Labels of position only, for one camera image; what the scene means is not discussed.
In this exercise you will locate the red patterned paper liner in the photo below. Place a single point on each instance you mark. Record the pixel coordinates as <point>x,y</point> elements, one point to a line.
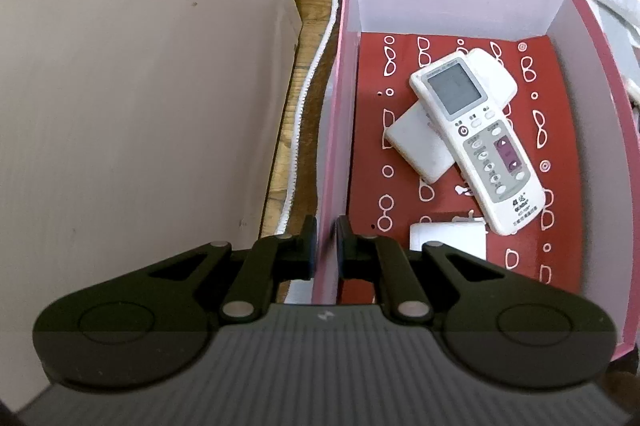
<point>370,146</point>

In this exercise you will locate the brown mat with white trim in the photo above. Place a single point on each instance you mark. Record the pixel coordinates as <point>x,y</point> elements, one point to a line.
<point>311,146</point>

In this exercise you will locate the white power adapter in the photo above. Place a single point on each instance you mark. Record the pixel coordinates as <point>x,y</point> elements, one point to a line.
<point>445,238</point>

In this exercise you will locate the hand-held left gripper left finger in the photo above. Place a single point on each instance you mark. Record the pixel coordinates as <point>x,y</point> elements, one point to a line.
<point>310,248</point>

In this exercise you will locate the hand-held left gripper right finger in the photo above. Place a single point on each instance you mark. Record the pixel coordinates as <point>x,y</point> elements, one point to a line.
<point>342,248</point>

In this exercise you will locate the white air conditioner remote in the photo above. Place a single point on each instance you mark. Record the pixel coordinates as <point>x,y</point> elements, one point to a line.
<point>420,141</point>
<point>500,166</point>

